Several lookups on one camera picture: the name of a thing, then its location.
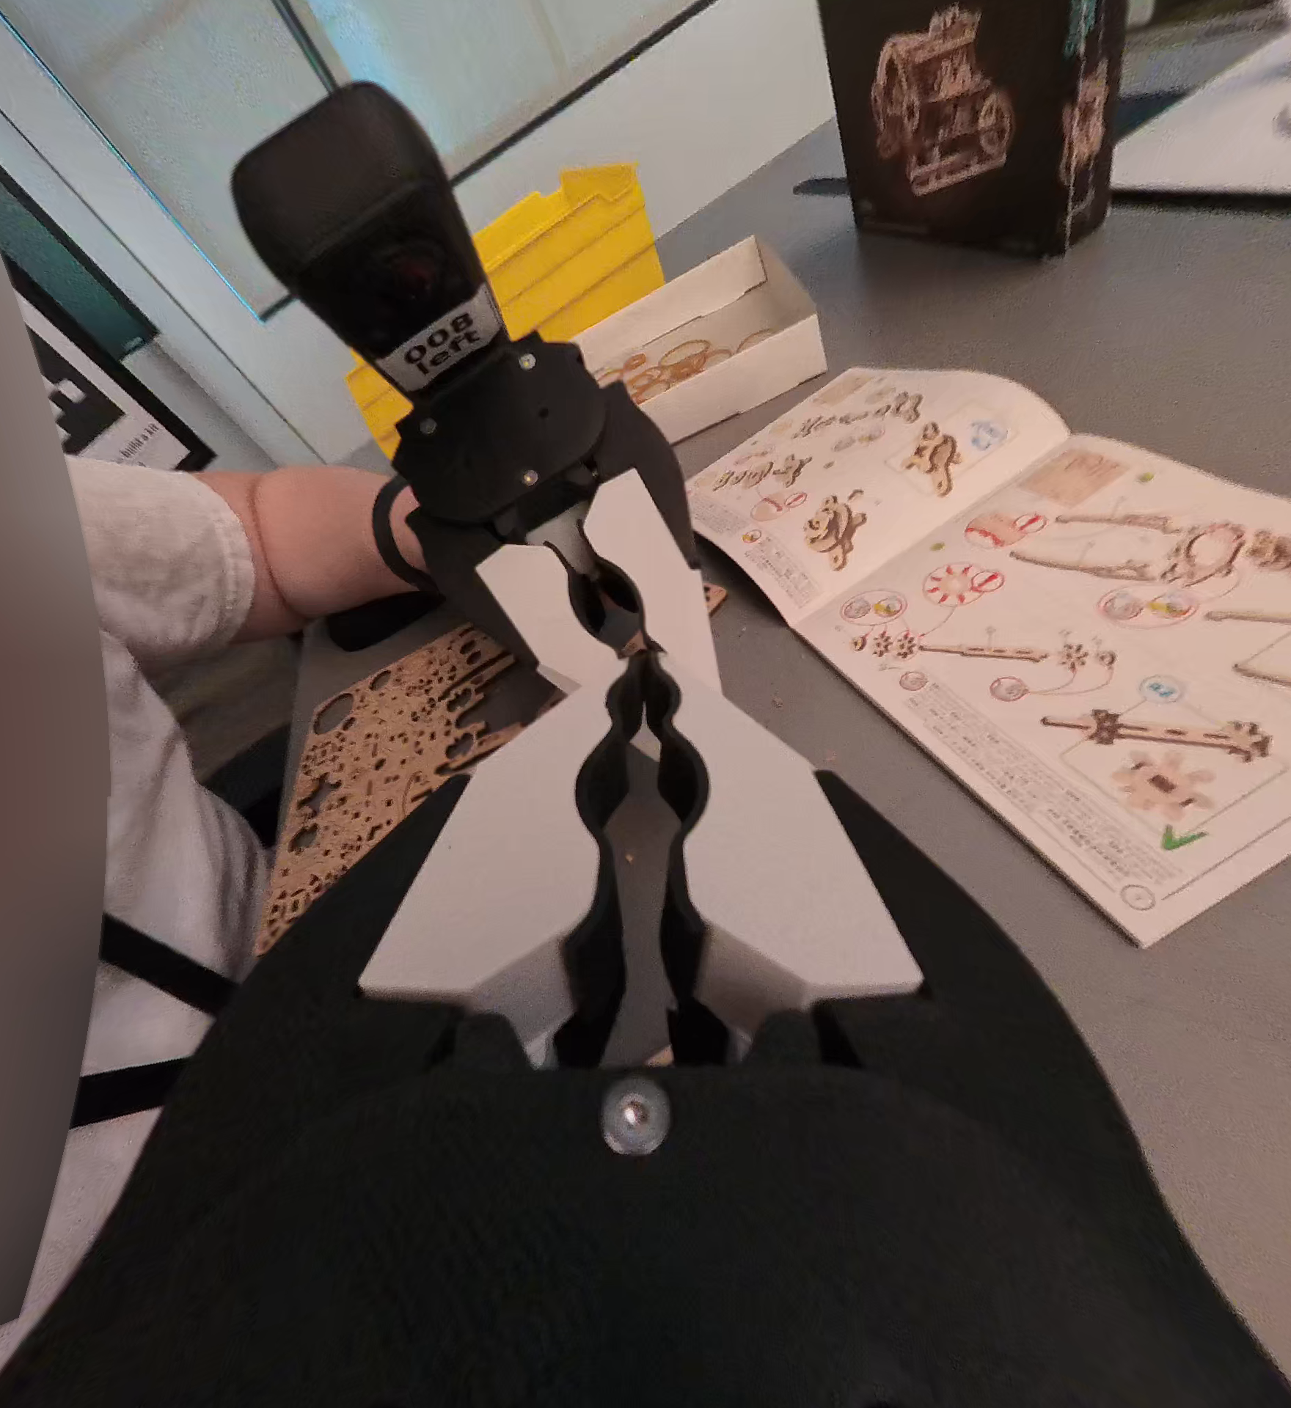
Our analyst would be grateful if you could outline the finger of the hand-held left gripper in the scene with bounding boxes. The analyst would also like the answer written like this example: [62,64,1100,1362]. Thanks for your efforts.
[476,542,631,705]
[584,473,729,706]

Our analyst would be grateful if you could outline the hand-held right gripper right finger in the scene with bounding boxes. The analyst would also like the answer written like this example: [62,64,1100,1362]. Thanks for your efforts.
[645,653,924,1066]

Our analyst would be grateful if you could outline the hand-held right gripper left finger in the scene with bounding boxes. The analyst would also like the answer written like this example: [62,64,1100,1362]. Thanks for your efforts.
[358,658,649,1066]

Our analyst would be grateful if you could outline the person's left forearm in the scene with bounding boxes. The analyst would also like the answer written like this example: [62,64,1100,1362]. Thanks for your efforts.
[253,467,444,638]

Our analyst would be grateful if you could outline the dark model kit box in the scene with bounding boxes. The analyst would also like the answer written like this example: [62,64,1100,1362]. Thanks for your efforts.
[818,0,1128,260]

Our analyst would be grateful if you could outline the cut-out plywood sheet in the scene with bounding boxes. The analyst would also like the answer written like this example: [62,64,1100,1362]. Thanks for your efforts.
[254,621,569,956]

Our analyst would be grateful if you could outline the yellow plastic bin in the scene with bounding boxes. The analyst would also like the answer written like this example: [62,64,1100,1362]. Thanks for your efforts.
[346,162,665,462]

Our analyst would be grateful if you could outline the white cardboard box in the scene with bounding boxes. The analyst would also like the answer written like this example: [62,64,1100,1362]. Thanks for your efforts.
[574,233,828,440]

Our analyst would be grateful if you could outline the open instruction booklet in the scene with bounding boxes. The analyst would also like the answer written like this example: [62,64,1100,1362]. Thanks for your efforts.
[688,365,1291,949]

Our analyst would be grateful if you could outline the black and white marker board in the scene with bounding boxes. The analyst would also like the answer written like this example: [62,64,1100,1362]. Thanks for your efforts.
[1,252,217,474]

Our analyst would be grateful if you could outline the white sheet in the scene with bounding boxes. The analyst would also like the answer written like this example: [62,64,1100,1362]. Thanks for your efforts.
[1109,0,1291,199]

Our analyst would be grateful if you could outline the wooden ring parts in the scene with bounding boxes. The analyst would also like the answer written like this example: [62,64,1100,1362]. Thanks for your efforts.
[599,323,781,402]

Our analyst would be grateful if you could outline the black strap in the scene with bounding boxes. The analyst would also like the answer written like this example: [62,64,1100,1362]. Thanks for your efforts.
[70,1055,198,1129]
[98,915,238,1015]

